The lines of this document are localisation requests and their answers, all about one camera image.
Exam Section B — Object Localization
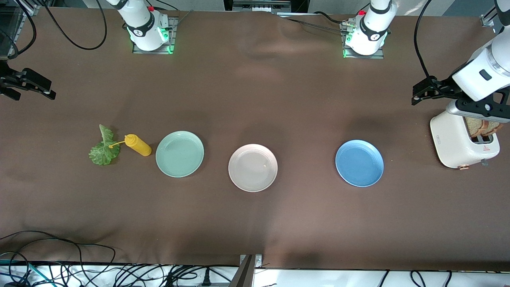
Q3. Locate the toasted brown bread slice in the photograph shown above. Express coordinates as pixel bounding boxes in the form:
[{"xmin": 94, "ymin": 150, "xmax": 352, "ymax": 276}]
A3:
[
  {"xmin": 480, "ymin": 119, "xmax": 503, "ymax": 137},
  {"xmin": 466, "ymin": 117, "xmax": 483, "ymax": 138}
]

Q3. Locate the green lettuce leaf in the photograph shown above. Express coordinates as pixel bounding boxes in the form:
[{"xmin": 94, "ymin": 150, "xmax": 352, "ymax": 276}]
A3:
[{"xmin": 88, "ymin": 124, "xmax": 121, "ymax": 166}]

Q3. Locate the yellow mustard squeeze bottle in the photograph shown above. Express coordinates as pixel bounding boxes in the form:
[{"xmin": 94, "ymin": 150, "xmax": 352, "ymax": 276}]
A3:
[{"xmin": 108, "ymin": 134, "xmax": 153, "ymax": 157}]

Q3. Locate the blue plate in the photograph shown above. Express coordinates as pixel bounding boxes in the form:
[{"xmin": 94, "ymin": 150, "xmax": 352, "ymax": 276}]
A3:
[{"xmin": 335, "ymin": 139, "xmax": 385, "ymax": 188}]

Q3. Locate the mint green plate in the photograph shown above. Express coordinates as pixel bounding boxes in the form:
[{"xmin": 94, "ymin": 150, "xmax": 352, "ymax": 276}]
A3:
[{"xmin": 155, "ymin": 131, "xmax": 205, "ymax": 178}]

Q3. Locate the beige plate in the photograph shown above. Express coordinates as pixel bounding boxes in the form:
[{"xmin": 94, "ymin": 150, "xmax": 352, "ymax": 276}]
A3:
[{"xmin": 228, "ymin": 144, "xmax": 279, "ymax": 193}]

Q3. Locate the white toaster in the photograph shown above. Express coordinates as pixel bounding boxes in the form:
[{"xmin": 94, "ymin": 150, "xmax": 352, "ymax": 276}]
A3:
[{"xmin": 430, "ymin": 108, "xmax": 501, "ymax": 171}]

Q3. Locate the aluminium corner profile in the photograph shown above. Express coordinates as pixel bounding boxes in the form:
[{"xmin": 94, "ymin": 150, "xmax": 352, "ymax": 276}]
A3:
[
  {"xmin": 480, "ymin": 0, "xmax": 503, "ymax": 28},
  {"xmin": 16, "ymin": 0, "xmax": 40, "ymax": 16}
]

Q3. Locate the brown table cloth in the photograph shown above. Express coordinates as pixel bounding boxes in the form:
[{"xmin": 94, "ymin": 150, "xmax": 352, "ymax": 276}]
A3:
[{"xmin": 0, "ymin": 6, "xmax": 510, "ymax": 271}]

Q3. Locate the black left camera bracket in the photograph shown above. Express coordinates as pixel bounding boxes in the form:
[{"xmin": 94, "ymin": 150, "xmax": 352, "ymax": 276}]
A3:
[{"xmin": 456, "ymin": 97, "xmax": 510, "ymax": 123}]

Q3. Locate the clear acrylic enclosure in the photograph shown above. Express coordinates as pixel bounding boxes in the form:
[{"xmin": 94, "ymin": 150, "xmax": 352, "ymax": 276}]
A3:
[{"xmin": 0, "ymin": 6, "xmax": 20, "ymax": 60}]

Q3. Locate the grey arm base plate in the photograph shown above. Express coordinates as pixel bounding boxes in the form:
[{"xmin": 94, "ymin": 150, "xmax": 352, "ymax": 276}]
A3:
[
  {"xmin": 132, "ymin": 16, "xmax": 178, "ymax": 55},
  {"xmin": 343, "ymin": 22, "xmax": 385, "ymax": 60}
]

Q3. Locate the black cable on table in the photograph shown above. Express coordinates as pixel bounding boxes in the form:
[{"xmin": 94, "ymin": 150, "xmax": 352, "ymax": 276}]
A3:
[{"xmin": 279, "ymin": 11, "xmax": 353, "ymax": 32}]

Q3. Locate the black floor cable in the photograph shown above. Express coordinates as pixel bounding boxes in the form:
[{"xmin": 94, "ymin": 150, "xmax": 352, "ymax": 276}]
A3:
[
  {"xmin": 0, "ymin": 230, "xmax": 84, "ymax": 287},
  {"xmin": 0, "ymin": 238, "xmax": 116, "ymax": 281}
]

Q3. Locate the teal floor cable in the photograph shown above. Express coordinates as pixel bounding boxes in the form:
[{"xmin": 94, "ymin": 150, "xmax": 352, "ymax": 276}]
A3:
[{"xmin": 0, "ymin": 258, "xmax": 54, "ymax": 287}]

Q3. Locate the black metal equipment frame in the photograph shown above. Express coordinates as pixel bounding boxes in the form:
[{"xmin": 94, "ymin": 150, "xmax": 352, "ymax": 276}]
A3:
[{"xmin": 223, "ymin": 0, "xmax": 309, "ymax": 13}]

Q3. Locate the aluminium profile post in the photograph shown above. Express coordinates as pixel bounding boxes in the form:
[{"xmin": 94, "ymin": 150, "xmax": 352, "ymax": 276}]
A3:
[{"xmin": 237, "ymin": 254, "xmax": 263, "ymax": 287}]

